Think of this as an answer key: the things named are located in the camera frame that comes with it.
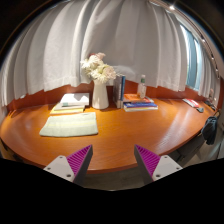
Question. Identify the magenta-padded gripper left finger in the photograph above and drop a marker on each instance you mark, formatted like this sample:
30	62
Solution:
58	166

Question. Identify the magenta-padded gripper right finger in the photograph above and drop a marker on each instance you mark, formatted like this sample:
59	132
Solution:
165	165

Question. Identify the pale green towel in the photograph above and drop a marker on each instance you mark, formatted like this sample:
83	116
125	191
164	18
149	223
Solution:
68	125

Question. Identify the black bag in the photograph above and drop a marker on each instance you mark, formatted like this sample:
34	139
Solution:
210	130

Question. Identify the grey flat book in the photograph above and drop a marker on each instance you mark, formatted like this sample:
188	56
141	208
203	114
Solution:
66	107

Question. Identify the small dark object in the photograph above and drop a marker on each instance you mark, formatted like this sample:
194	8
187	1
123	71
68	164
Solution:
200	109

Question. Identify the red book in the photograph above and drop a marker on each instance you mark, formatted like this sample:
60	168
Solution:
191	102

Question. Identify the thick white book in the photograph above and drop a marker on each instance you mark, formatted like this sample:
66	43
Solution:
75	99

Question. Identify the orange flat book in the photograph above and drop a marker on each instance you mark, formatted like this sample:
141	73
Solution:
135	98

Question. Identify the white ceramic vase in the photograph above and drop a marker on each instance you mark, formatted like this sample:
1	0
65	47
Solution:
100	98

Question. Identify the clear plastic bottle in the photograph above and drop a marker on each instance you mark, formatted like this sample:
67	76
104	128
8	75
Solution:
142	88

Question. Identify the blue standing book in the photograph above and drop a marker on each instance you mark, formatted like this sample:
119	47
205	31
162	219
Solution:
123	88

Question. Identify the dark grey standing book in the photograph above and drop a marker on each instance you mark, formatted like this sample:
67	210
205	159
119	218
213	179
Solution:
116	90

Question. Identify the white flower bouquet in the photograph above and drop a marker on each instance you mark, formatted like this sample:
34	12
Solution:
98	68

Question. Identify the window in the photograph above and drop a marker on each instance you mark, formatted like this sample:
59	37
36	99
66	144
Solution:
192	60

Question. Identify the white curtain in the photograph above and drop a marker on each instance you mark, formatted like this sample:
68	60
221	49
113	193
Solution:
133	40

